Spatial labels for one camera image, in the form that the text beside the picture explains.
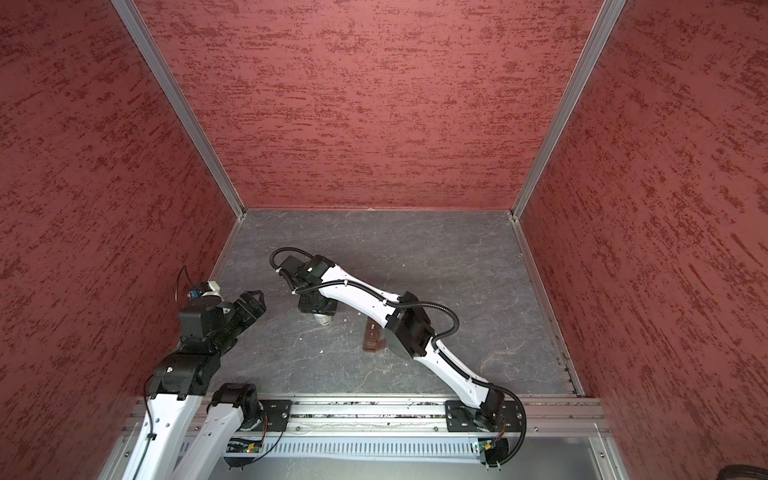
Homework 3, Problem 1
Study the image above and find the white bottle green cap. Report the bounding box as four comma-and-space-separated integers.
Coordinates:
314, 314, 334, 326

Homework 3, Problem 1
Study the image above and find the right black corrugated cable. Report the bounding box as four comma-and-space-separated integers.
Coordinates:
268, 245, 529, 466

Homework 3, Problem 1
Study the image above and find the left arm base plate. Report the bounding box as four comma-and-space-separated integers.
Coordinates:
257, 399, 293, 432

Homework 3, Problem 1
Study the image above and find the white slotted cable duct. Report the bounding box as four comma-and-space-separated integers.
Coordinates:
223, 436, 480, 463

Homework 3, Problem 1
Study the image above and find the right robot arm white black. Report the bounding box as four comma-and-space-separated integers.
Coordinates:
273, 255, 505, 432

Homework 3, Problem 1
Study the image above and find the aluminium frame rail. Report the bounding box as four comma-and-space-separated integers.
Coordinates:
124, 394, 610, 437

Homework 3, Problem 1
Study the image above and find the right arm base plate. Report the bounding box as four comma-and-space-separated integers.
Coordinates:
444, 400, 527, 433

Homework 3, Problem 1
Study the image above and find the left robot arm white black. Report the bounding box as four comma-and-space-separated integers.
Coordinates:
123, 282, 267, 479

